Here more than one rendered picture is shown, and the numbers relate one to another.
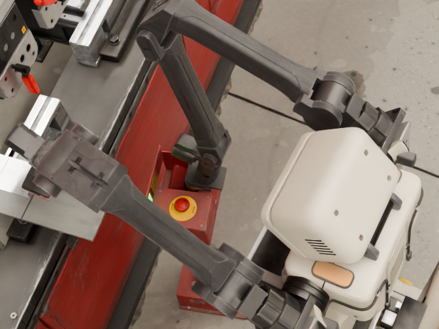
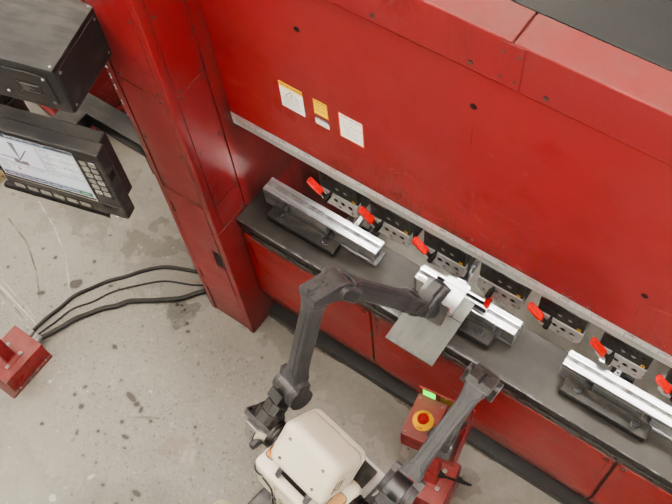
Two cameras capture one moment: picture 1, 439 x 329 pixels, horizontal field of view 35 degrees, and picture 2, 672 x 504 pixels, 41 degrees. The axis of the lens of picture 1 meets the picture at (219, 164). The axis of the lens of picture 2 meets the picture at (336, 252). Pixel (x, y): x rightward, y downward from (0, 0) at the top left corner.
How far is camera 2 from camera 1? 1.74 m
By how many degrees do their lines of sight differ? 45
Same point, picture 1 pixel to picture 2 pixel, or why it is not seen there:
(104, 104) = (518, 373)
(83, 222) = (400, 333)
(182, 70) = not seen: hidden behind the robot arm
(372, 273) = (269, 471)
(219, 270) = (289, 374)
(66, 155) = (333, 281)
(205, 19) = (461, 403)
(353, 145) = (326, 462)
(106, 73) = (549, 380)
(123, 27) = (591, 400)
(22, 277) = not seen: hidden behind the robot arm
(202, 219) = (410, 432)
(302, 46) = not seen: outside the picture
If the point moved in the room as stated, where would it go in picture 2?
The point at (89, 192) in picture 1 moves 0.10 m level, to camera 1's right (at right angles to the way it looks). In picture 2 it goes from (306, 288) to (300, 322)
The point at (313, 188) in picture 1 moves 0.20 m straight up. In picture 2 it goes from (308, 430) to (300, 405)
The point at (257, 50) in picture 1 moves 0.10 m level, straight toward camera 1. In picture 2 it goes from (435, 437) to (399, 428)
